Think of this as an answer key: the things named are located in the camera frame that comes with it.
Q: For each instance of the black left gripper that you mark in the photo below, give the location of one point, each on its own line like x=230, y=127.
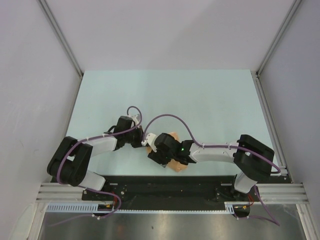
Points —
x=140, y=132

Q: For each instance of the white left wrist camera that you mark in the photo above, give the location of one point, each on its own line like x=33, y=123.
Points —
x=136, y=118

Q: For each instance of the orange cloth napkin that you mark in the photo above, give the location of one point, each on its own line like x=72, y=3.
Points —
x=174, y=165

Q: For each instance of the aluminium side rail extrusion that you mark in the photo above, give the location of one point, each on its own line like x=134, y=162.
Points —
x=279, y=154

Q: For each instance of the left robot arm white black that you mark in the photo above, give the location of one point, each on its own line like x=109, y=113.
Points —
x=70, y=162

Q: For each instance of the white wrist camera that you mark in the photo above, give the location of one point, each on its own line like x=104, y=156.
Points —
x=136, y=118
x=149, y=141

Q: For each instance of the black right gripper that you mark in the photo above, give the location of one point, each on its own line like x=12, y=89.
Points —
x=157, y=157

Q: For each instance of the right aluminium frame post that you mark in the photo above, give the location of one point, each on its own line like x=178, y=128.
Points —
x=288, y=19

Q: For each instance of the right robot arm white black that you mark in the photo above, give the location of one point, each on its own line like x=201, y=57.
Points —
x=254, y=159

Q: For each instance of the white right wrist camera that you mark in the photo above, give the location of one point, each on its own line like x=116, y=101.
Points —
x=149, y=141

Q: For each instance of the aluminium frame post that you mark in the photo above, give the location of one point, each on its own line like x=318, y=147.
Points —
x=51, y=19
x=288, y=19

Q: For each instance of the left aluminium frame post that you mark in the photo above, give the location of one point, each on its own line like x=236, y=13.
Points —
x=51, y=19

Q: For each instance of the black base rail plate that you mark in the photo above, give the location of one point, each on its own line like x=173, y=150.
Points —
x=173, y=193

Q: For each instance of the front aluminium cross rail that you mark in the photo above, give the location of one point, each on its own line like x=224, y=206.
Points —
x=58, y=193

